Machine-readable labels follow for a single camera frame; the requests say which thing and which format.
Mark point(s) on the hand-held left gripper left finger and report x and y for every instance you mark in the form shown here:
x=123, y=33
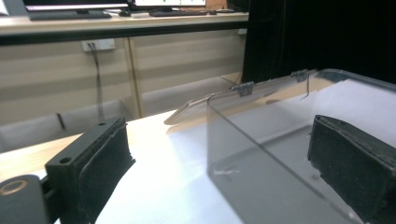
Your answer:
x=90, y=161

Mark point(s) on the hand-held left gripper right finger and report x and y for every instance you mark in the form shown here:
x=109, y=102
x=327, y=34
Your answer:
x=358, y=161

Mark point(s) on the transparent grey storage box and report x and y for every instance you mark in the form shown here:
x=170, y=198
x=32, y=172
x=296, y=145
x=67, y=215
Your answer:
x=249, y=174

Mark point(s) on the transparent grey box lid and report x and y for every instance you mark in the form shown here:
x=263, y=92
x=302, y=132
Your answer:
x=199, y=107

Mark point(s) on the white table mat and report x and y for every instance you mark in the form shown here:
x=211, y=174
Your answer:
x=168, y=174

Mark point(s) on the black curtain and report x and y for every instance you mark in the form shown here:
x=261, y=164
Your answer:
x=311, y=37

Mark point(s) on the wooden desk with black edge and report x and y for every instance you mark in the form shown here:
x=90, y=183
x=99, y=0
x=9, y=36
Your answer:
x=124, y=26

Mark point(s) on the black keyboard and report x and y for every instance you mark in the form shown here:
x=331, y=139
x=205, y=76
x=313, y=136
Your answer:
x=177, y=12
x=70, y=15

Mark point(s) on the black computer mouse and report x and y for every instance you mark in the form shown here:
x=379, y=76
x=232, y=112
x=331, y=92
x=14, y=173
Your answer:
x=212, y=12
x=124, y=13

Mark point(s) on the wide computer monitor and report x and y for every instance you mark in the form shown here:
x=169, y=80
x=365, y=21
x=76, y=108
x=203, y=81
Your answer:
x=74, y=4

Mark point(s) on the computer monitor with white screen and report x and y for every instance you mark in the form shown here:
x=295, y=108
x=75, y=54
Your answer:
x=169, y=2

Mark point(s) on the white wall power outlet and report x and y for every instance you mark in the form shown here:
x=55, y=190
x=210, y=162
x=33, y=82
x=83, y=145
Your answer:
x=102, y=44

